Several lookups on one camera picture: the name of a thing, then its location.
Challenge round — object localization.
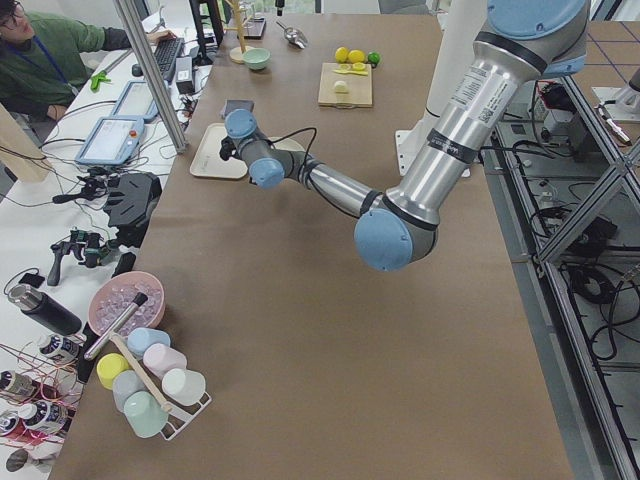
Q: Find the pink bowl of ice cubes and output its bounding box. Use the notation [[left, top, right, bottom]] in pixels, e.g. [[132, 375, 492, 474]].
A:
[[88, 271, 165, 336]]

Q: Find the teach pendant far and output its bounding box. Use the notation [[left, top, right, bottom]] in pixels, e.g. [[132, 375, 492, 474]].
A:
[[111, 80, 158, 123]]

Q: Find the person in green sweater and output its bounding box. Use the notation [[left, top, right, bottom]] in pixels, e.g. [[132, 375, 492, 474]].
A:
[[0, 0, 179, 121]]

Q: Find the grey cup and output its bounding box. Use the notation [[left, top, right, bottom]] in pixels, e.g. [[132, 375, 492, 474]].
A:
[[112, 370, 147, 413]]

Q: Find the white steamed bun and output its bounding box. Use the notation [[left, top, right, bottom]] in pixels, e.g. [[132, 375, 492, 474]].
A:
[[333, 80, 349, 94]]

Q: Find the white cup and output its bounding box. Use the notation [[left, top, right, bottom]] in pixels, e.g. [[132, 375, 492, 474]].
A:
[[162, 368, 206, 406]]

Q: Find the mint green bowl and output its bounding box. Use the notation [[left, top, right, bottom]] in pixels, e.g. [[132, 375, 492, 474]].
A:
[[242, 48, 271, 71]]

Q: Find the light blue cup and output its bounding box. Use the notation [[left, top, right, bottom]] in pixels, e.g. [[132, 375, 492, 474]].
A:
[[126, 327, 171, 360]]

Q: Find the black keyboard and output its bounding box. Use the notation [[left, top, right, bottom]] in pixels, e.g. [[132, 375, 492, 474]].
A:
[[154, 37, 184, 83]]

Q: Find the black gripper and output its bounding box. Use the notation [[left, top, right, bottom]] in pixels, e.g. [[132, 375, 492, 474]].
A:
[[219, 137, 239, 161]]

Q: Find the yellow plastic knife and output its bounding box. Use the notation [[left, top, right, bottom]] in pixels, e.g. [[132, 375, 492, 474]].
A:
[[332, 69, 369, 76]]

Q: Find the aluminium frame post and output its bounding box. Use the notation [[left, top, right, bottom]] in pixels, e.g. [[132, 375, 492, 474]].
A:
[[114, 0, 187, 154]]

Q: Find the whole lemon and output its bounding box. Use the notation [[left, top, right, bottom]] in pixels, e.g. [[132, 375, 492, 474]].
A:
[[334, 46, 350, 63], [347, 49, 367, 64]]

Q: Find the pink cup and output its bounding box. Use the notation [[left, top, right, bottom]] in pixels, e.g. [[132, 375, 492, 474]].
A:
[[142, 343, 187, 379]]

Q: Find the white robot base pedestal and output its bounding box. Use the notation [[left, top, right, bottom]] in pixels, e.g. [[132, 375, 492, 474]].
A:
[[395, 1, 486, 175]]

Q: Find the wooden cup tree stand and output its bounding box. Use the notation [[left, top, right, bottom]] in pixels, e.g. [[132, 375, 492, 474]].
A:
[[224, 0, 253, 64]]

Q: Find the black thermos bottle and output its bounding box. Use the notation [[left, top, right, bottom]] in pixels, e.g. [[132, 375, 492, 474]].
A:
[[7, 283, 82, 336]]

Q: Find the teach pendant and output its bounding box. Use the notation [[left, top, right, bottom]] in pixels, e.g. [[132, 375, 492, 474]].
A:
[[75, 116, 145, 166], [111, 80, 158, 123]]

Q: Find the whole lemon far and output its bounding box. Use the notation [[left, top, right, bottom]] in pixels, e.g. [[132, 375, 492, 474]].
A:
[[334, 46, 350, 63]]

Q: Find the mint green cup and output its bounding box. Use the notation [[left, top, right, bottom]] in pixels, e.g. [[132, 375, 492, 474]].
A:
[[123, 391, 168, 438]]

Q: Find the whole lemon near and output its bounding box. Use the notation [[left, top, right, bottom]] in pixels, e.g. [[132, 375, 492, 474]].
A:
[[347, 49, 367, 64]]

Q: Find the teach pendant near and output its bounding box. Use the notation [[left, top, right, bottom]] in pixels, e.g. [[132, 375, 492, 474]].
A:
[[75, 116, 145, 166]]

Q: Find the steel ice scoop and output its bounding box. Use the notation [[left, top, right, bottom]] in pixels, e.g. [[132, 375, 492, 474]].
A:
[[276, 20, 308, 49]]

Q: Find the cream rabbit tray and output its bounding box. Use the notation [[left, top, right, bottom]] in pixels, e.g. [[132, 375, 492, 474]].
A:
[[190, 123, 304, 189]]

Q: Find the wooden cutting board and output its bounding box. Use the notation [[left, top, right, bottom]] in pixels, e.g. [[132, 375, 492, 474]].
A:
[[318, 62, 373, 108]]

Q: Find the steel muddler with black tip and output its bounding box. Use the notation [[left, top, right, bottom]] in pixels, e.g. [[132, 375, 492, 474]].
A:
[[84, 292, 148, 361]]

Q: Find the yellow cup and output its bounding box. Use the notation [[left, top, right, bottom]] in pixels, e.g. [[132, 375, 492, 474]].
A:
[[96, 353, 131, 390]]

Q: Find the white wire cup rack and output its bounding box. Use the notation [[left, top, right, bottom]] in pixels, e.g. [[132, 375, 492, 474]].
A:
[[110, 334, 212, 441]]

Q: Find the green lime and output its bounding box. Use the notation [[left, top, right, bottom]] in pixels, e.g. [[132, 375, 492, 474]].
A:
[[367, 51, 381, 68]]

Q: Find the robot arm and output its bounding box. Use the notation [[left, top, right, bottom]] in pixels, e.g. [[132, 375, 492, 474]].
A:
[[220, 1, 589, 271]]

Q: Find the grey folded cloth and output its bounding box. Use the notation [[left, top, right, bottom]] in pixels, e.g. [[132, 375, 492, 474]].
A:
[[223, 99, 254, 116]]

